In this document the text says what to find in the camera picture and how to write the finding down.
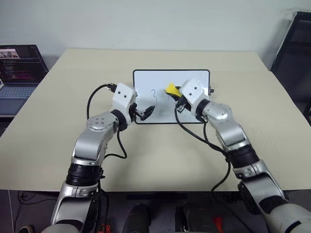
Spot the yellow eraser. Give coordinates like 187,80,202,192
165,82,182,97

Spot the black-framed whiteboard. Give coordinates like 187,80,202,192
132,69,211,125

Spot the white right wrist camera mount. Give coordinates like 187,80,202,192
179,77,210,116

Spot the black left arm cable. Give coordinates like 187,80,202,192
86,83,128,160

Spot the open grey laptop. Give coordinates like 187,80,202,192
0,44,50,115

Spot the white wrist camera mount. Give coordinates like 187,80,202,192
179,77,210,116
111,83,139,122

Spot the dark shoe with light sole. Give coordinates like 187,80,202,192
18,224,35,233

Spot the black chair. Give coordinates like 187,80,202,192
270,11,311,117

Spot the black floor cable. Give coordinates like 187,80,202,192
17,190,60,202

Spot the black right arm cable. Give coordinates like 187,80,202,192
174,106,231,193

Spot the dark rounded shape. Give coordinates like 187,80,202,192
122,203,152,233
174,200,226,233

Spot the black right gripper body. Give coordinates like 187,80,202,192
174,96,191,114

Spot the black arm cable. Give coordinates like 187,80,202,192
174,106,231,193
86,83,128,160

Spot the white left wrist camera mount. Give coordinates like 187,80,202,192
111,83,139,122

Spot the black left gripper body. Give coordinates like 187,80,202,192
130,102,144,123

